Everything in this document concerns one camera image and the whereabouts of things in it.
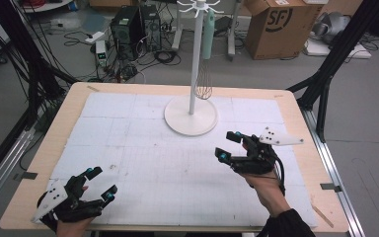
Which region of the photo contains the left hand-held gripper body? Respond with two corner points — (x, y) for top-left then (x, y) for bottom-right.
(31, 174), (105, 231)

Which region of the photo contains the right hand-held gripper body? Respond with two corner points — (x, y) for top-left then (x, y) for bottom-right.
(230, 126), (304, 176)

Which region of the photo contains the white hook stand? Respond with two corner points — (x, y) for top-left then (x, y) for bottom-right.
(163, 0), (225, 137)

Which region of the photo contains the green handled wire whisk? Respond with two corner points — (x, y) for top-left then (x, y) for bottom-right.
(193, 9), (216, 101)

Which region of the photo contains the person's left hand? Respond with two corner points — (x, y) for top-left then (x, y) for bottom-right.
(55, 215), (95, 237)

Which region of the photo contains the white gridded mat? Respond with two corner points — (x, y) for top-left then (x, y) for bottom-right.
(47, 92), (319, 229)

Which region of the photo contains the white desk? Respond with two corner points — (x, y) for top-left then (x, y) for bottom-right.
(172, 0), (238, 62)

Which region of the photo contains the large printed cardboard box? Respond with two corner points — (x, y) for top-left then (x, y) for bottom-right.
(245, 0), (325, 61)

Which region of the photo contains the white box with green display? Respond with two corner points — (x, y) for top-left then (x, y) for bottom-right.
(95, 39), (109, 67)

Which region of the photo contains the white power strip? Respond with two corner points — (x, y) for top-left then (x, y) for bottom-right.
(84, 31), (106, 45)

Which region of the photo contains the slim black computer tower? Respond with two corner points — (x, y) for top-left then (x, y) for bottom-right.
(141, 4), (163, 52)

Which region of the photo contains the grey machine on white board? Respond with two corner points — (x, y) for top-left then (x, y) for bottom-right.
(304, 11), (373, 60)

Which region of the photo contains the round white table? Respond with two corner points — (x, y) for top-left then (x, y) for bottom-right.
(22, 0), (74, 14)

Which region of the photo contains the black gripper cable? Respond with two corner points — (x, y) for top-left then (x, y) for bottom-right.
(270, 154), (286, 198)

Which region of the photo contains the black table bracket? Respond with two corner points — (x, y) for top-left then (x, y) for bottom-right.
(13, 171), (38, 182)
(320, 183), (343, 194)

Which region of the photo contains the aluminium rail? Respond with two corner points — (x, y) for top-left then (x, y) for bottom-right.
(300, 108), (366, 237)
(0, 127), (37, 215)

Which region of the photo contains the coiled black cable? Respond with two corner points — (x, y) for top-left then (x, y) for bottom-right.
(153, 48), (183, 66)

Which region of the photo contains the black frame post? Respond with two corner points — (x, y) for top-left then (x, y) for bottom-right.
(286, 0), (379, 143)
(0, 0), (79, 130)

